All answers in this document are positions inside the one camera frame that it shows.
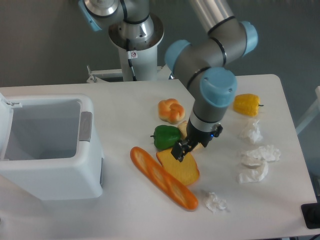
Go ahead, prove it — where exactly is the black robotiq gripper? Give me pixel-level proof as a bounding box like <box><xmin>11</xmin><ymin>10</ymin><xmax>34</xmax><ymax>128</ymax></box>
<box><xmin>171</xmin><ymin>120</ymin><xmax>223</xmax><ymax>162</ymax></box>

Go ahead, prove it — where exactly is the long orange baguette bread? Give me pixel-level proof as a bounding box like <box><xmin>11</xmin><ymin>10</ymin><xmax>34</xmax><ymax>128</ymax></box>
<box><xmin>130</xmin><ymin>146</ymin><xmax>199</xmax><ymax>211</ymax></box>

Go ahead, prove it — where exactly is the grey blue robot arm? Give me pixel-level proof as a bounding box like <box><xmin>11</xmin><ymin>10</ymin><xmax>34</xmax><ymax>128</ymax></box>
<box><xmin>78</xmin><ymin>0</ymin><xmax>258</xmax><ymax>161</ymax></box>

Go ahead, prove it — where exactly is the beige crusty bread piece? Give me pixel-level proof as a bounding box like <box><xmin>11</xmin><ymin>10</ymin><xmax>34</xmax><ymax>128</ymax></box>
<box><xmin>177</xmin><ymin>120</ymin><xmax>204</xmax><ymax>151</ymax></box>

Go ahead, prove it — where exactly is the yellow toast bread slice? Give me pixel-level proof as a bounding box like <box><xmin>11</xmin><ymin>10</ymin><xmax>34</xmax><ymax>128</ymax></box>
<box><xmin>156</xmin><ymin>148</ymin><xmax>200</xmax><ymax>186</ymax></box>

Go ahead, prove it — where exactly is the round knotted bread roll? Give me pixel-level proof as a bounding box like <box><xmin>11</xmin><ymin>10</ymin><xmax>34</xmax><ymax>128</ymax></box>
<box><xmin>157</xmin><ymin>98</ymin><xmax>186</xmax><ymax>124</ymax></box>

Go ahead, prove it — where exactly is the green bell pepper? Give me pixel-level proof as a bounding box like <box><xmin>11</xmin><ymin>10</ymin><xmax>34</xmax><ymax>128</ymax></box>
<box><xmin>150</xmin><ymin>125</ymin><xmax>181</xmax><ymax>151</ymax></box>

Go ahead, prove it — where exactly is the small crumpled white tissue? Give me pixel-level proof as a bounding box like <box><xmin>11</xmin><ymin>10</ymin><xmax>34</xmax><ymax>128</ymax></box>
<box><xmin>203</xmin><ymin>192</ymin><xmax>229</xmax><ymax>213</ymax></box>

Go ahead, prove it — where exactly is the upper crumpled white tissue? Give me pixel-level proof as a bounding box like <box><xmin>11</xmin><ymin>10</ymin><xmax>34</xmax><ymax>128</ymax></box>
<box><xmin>239</xmin><ymin>119</ymin><xmax>263</xmax><ymax>145</ymax></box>

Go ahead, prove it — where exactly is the middle crumpled white tissue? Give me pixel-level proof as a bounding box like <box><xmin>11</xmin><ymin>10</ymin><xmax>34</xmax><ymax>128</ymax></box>
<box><xmin>237</xmin><ymin>145</ymin><xmax>281</xmax><ymax>184</ymax></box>

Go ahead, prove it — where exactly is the yellow bell pepper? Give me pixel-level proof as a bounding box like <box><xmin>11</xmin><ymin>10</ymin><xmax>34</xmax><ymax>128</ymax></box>
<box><xmin>233</xmin><ymin>93</ymin><xmax>264</xmax><ymax>117</ymax></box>

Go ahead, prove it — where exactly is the white open trash bin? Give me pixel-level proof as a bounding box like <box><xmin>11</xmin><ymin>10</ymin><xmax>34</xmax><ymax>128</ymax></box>
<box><xmin>0</xmin><ymin>94</ymin><xmax>104</xmax><ymax>200</ymax></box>

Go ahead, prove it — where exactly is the black device at edge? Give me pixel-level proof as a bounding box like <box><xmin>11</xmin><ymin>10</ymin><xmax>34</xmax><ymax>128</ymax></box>
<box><xmin>301</xmin><ymin>203</ymin><xmax>320</xmax><ymax>229</ymax></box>

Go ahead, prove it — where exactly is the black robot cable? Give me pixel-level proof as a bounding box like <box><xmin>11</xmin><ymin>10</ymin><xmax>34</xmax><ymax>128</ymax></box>
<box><xmin>126</xmin><ymin>38</ymin><xmax>138</xmax><ymax>82</ymax></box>

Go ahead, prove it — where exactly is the white frame at right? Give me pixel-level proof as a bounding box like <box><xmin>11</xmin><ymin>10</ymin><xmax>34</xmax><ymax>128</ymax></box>
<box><xmin>295</xmin><ymin>86</ymin><xmax>320</xmax><ymax>135</ymax></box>

